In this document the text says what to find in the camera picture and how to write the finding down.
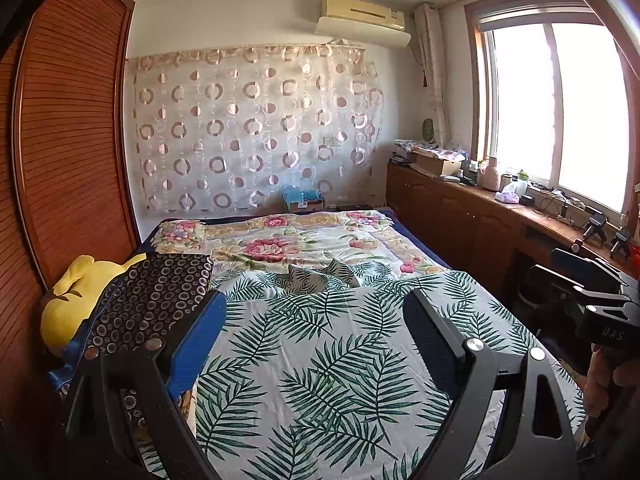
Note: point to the green leaf-print sheet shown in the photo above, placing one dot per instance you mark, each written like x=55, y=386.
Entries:
x=325, y=360

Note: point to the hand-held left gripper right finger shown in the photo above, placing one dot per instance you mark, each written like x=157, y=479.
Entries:
x=430, y=340

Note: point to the small black box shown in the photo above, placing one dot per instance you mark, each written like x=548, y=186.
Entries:
x=527, y=200

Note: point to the open cardboard box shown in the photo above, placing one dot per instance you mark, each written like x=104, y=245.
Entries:
x=437, y=165

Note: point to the floral blanket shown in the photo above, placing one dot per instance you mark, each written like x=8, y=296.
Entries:
x=280, y=240

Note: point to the floral cloth pile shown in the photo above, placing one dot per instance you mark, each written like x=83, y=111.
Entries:
x=425, y=149

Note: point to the small oval mirror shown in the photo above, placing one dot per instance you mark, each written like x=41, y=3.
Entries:
x=428, y=130

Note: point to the wooden-framed window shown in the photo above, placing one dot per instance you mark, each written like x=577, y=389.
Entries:
x=550, y=110

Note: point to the black chair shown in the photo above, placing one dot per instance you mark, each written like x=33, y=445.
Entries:
x=540, y=290

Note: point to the pink thermos jug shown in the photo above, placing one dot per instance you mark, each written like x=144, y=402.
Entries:
x=489, y=175

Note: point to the low wooden cabinet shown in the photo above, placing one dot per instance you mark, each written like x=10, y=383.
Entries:
x=460, y=220

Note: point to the green-capped bottle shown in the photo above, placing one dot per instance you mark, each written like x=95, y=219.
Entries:
x=521, y=182

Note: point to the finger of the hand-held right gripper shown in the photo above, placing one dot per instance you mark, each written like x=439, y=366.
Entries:
x=570, y=260
x=555, y=280

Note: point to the pink tissue pack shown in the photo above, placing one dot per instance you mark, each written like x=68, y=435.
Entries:
x=509, y=194

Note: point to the sheer circle-pattern curtain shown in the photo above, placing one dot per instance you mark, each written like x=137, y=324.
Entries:
x=250, y=125

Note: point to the yellow plush toy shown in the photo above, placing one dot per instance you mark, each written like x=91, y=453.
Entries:
x=65, y=310

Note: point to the person's right hand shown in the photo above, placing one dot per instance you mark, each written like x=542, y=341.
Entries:
x=600, y=380

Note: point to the blue carton by wall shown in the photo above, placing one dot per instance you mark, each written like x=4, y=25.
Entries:
x=302, y=200

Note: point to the wooden slatted wardrobe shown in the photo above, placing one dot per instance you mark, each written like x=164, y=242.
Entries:
x=70, y=135

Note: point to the white patterned window curtain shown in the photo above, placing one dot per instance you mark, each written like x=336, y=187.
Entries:
x=434, y=70

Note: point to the bed with navy sheet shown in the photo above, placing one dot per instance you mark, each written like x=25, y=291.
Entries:
x=144, y=242

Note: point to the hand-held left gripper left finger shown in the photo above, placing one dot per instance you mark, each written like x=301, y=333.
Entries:
x=200, y=340

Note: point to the cream wall air conditioner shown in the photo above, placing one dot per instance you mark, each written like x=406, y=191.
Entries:
x=362, y=17

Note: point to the small black tripod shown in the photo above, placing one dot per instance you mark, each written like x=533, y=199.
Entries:
x=621, y=244
x=596, y=227

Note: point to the dark blue circle-print top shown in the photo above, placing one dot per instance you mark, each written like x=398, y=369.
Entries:
x=150, y=290

